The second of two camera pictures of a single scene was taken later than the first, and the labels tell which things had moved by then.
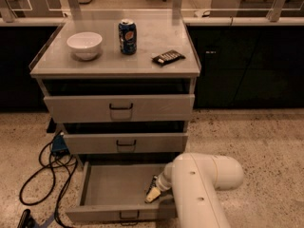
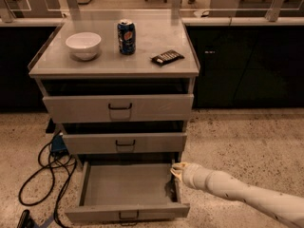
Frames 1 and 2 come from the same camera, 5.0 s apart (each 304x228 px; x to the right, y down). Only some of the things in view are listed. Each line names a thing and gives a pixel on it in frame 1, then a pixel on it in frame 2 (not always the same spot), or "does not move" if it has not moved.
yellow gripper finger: x=154 y=194 to x=178 y=173
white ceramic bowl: x=85 y=44 does not move
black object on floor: x=26 y=220 does not move
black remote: x=167 y=58 does not move
